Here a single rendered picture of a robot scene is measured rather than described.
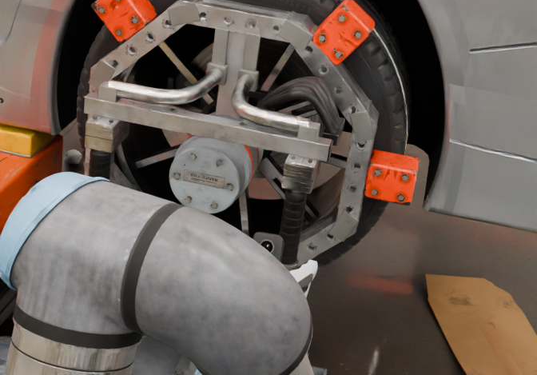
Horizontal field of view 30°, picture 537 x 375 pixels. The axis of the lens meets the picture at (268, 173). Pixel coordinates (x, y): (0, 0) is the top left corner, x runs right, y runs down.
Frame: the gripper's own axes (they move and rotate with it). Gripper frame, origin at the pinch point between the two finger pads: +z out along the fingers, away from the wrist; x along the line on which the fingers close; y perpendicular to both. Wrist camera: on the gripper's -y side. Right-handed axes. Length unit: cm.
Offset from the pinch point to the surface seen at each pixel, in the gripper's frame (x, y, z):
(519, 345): 61, 82, 126
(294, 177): -0.5, -9.5, 8.4
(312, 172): 2.3, -11.0, 8.5
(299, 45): -5.7, -24.9, 30.2
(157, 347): -31, 60, 53
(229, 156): -13.2, -7.1, 17.1
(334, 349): 8, 83, 104
